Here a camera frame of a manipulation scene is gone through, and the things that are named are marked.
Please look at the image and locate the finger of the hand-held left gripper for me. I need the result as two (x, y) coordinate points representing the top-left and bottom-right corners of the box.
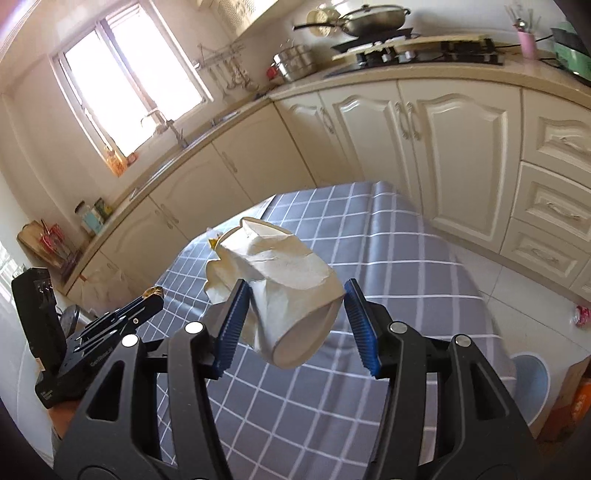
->
(110, 293), (165, 335)

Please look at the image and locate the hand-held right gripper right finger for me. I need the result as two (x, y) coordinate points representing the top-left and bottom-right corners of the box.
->
(344, 278), (539, 480)

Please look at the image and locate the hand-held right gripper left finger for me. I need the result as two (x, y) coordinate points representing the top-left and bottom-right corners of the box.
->
(55, 278), (252, 480)

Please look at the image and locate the white paper cup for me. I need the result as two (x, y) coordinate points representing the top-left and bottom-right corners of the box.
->
(204, 217), (346, 370)

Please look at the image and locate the person's left forearm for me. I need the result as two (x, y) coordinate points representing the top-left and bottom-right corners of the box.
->
(47, 401), (88, 457)

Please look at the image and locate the round stool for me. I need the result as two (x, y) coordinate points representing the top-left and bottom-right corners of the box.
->
(59, 305), (94, 343)

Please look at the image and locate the red utensil holder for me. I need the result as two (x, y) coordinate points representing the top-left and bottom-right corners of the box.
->
(39, 222), (80, 278)

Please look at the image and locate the wooden cutting board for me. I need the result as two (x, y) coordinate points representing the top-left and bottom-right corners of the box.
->
(17, 220), (48, 260)

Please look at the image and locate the glass jar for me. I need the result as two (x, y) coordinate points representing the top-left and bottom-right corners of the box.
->
(74, 200), (96, 237)

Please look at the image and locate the orange bottle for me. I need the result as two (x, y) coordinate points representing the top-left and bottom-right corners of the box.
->
(105, 148), (128, 177)

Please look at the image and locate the chrome sink faucet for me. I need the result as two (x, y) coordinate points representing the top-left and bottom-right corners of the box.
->
(140, 108), (188, 149)

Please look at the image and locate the cream kitchen cabinet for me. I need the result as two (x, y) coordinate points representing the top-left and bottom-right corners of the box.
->
(62, 58), (591, 319)

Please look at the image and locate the cardboard box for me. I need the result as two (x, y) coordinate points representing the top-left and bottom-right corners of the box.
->
(539, 362), (591, 445)

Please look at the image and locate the kitchen window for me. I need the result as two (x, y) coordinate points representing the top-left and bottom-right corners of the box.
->
(50, 0), (214, 158)

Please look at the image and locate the hanging utensil rack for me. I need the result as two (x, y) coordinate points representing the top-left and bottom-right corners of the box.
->
(195, 41), (260, 97)

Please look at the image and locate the steel stock pot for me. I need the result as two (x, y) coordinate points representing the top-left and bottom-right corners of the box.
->
(272, 44), (320, 84)

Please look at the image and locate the black gas stove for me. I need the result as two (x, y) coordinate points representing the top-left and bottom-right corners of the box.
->
(329, 27), (507, 71)

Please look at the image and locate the lidded steel wok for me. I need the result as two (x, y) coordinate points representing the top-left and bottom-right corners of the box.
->
(293, 4), (413, 38)

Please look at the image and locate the range hood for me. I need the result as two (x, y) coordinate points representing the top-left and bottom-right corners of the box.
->
(202, 0), (280, 29)

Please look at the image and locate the white pot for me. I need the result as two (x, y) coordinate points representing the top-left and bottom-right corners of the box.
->
(306, 0), (352, 38)

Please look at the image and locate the pink utensil cup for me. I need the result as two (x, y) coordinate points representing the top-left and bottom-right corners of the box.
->
(504, 2), (542, 60)

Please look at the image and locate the green kitchen appliance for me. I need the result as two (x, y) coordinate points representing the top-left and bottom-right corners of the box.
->
(549, 21), (591, 88)

